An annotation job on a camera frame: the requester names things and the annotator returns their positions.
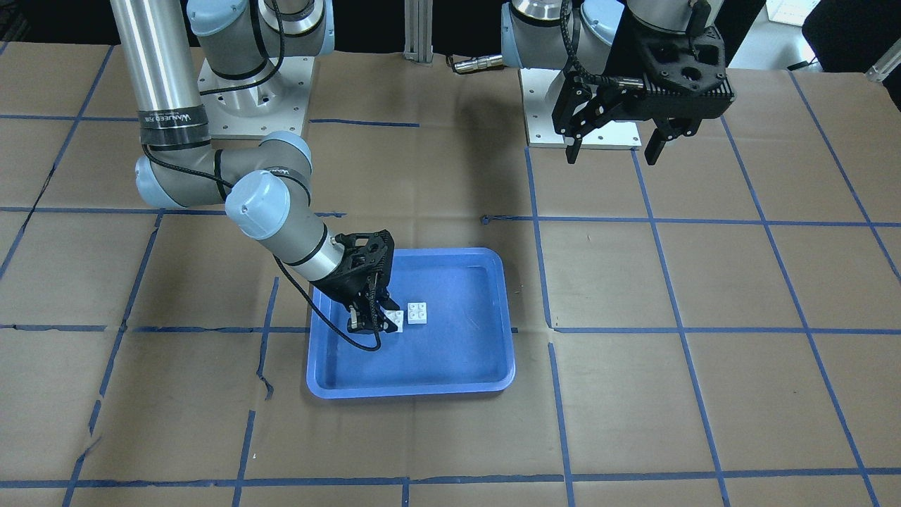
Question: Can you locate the aluminium frame post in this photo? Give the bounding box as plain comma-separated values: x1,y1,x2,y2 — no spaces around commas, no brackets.
403,0,434,66

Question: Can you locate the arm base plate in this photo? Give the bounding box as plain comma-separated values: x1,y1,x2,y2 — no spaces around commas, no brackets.
201,56,317,140
519,67,643,150

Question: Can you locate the brown paper table cover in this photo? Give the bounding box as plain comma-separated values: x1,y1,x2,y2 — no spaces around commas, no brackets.
1,43,900,506

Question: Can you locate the white block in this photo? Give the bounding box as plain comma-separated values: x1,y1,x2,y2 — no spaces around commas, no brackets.
406,301,428,325
384,309,405,332

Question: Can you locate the blue plastic tray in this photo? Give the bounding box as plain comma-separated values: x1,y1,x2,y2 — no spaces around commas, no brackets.
306,247,516,400

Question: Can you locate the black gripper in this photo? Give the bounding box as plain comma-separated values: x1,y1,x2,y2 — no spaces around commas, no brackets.
313,229,399,333
551,25,735,166

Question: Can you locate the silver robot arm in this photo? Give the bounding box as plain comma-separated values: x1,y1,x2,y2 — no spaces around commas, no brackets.
111,1,398,336
501,1,735,165

